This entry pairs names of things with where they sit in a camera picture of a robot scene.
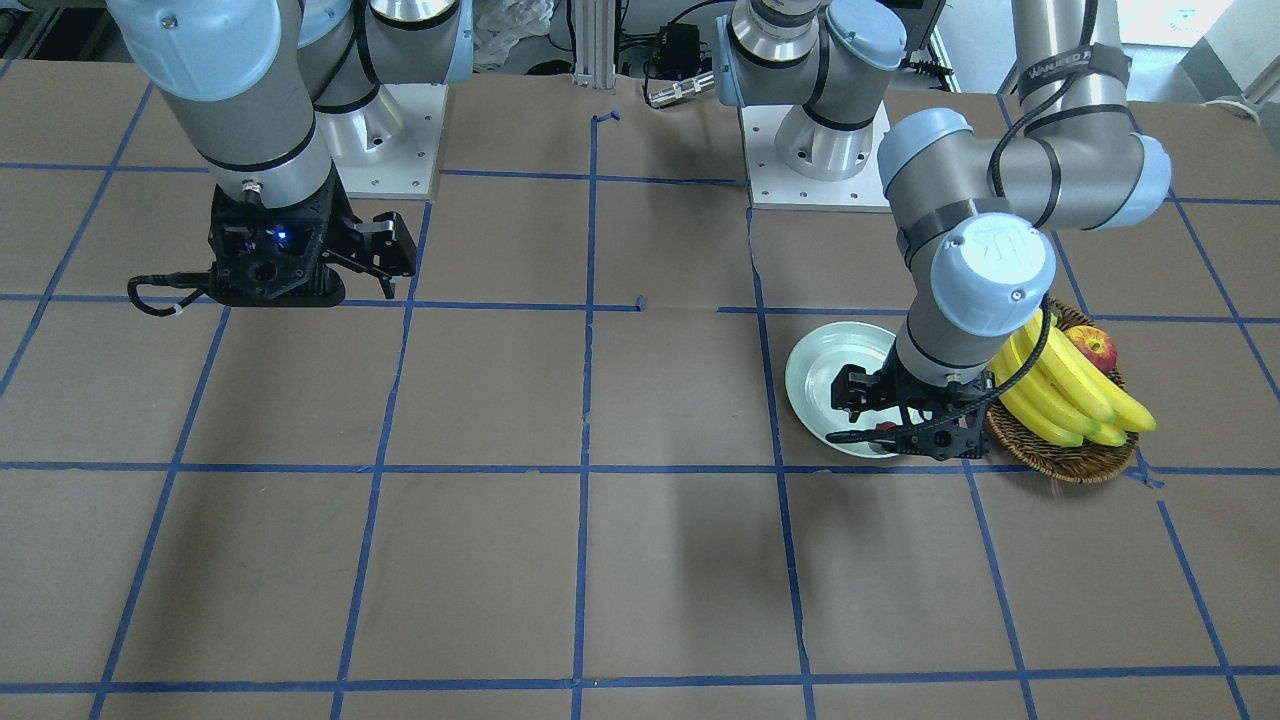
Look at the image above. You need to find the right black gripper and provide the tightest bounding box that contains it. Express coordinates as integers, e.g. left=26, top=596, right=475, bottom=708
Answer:
left=206, top=170, right=417, bottom=307

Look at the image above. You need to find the aluminium frame post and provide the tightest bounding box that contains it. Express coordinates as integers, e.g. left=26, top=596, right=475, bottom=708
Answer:
left=564, top=1, right=622, bottom=94

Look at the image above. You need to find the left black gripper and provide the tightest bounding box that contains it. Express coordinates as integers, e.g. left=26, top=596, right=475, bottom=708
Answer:
left=828, top=350, right=995, bottom=461

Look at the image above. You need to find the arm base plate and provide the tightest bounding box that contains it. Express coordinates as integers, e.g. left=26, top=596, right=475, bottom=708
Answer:
left=740, top=105, right=890, bottom=213
left=317, top=85, right=449, bottom=200

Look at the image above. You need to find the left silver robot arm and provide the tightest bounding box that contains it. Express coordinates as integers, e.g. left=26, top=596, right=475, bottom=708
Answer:
left=713, top=1, right=1172, bottom=460

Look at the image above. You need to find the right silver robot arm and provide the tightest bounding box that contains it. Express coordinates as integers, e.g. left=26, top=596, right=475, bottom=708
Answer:
left=108, top=1, right=474, bottom=316

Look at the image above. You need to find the wicker basket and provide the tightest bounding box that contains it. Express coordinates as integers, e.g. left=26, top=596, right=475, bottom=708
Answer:
left=986, top=300, right=1139, bottom=483

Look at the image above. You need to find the yellow banana bunch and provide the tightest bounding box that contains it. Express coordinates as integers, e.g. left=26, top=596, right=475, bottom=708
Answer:
left=989, top=311, right=1157, bottom=448

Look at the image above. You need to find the red apple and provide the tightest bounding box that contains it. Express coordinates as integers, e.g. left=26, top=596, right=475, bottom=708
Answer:
left=1065, top=325, right=1117, bottom=374

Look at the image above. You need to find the light green plate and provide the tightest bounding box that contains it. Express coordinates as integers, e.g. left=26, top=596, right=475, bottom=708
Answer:
left=785, top=320, right=911, bottom=459

